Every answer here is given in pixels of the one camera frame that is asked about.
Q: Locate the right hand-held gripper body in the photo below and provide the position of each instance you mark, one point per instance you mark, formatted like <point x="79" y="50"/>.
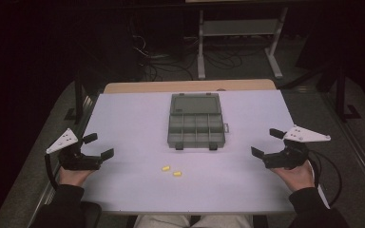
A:
<point x="290" y="156"/>

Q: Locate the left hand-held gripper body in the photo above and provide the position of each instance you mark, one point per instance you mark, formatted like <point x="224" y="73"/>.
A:
<point x="76" y="161"/>

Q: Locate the person's left hand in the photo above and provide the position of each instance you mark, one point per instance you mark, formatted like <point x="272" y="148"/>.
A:
<point x="72" y="177"/>

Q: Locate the person's right hand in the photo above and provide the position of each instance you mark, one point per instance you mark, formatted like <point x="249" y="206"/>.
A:
<point x="299" y="179"/>

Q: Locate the black metal stand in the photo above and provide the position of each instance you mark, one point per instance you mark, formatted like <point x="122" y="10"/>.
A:
<point x="78" y="98"/>
<point x="342" y="98"/>

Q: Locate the black chair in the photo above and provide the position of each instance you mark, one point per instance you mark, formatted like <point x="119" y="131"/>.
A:
<point x="92" y="215"/>

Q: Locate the yellow foam earplug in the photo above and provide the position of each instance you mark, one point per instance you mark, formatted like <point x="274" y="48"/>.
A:
<point x="177" y="174"/>
<point x="165" y="168"/>

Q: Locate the grey plastic compartment box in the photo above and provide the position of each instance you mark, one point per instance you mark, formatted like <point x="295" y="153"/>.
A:
<point x="195" y="126"/>

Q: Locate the grey metal desk frame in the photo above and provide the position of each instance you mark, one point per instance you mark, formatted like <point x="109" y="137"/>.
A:
<point x="239" y="28"/>

